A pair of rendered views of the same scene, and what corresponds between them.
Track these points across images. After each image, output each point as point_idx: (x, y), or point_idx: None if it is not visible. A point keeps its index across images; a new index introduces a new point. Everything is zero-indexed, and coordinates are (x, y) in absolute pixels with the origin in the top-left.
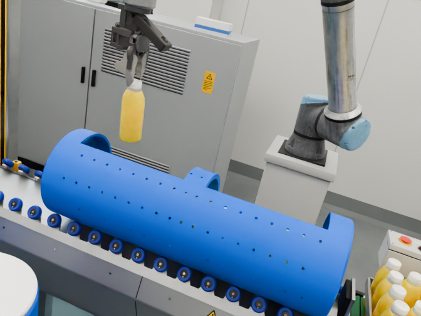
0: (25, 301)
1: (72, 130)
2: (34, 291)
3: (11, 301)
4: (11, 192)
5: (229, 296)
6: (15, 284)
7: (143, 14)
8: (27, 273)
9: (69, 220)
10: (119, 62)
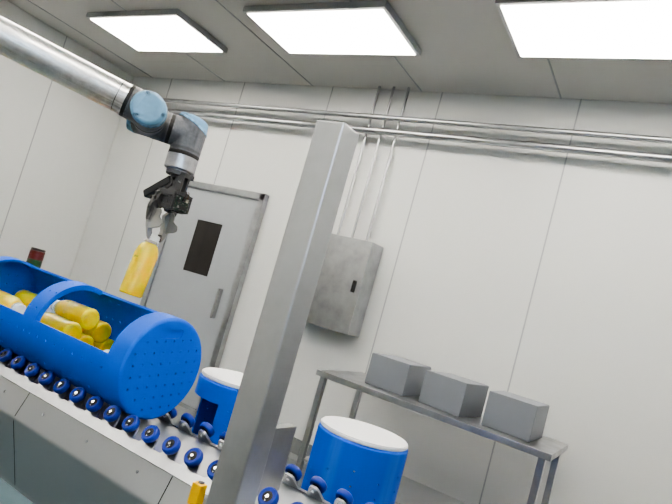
0: (209, 368)
1: (179, 319)
2: (204, 368)
3: (216, 370)
4: (207, 460)
5: None
6: (214, 372)
7: (171, 175)
8: (207, 372)
9: (146, 423)
10: (175, 225)
